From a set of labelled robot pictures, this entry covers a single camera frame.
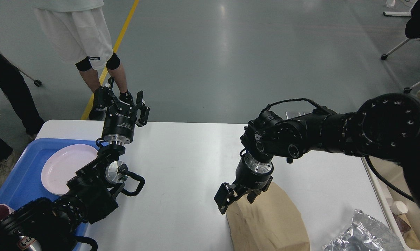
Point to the pink plastic plate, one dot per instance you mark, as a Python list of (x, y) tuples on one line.
[(63, 165)]

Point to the brown paper bag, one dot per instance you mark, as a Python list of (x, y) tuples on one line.
[(271, 223)]

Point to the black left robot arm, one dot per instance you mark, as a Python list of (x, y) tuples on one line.
[(118, 173)]

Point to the blue plastic tray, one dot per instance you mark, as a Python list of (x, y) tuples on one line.
[(21, 174)]

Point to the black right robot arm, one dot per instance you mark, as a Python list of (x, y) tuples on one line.
[(386, 127)]

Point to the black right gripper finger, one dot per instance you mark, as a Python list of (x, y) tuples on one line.
[(227, 194), (251, 197)]

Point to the person in white shorts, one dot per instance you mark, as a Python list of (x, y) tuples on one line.
[(79, 34)]

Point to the silver foil bag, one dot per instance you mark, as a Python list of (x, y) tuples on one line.
[(365, 234)]

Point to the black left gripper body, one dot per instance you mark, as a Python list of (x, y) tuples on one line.
[(119, 124)]

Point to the small white cup in bin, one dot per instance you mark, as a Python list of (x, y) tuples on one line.
[(398, 208)]

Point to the beige plastic bin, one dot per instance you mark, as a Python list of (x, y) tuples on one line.
[(394, 174)]

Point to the crushed red soda can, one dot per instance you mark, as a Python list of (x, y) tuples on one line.
[(402, 223)]

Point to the metal floor plate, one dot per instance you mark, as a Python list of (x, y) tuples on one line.
[(292, 115)]

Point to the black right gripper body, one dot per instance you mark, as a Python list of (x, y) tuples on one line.
[(252, 175)]

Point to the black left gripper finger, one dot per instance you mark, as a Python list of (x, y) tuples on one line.
[(106, 101), (141, 110)]

